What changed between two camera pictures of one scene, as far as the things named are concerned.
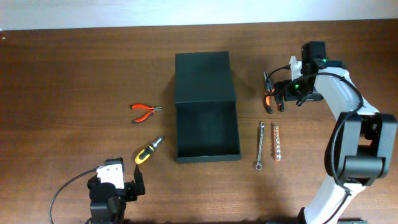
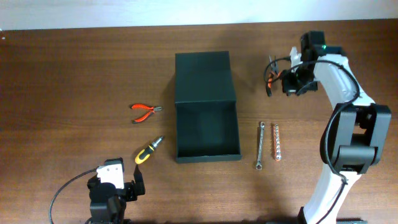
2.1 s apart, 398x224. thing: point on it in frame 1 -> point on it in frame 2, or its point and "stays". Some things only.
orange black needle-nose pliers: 269,91 -> 274,71
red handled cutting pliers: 153,109 stays
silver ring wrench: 259,167 stays
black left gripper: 132,191 stays
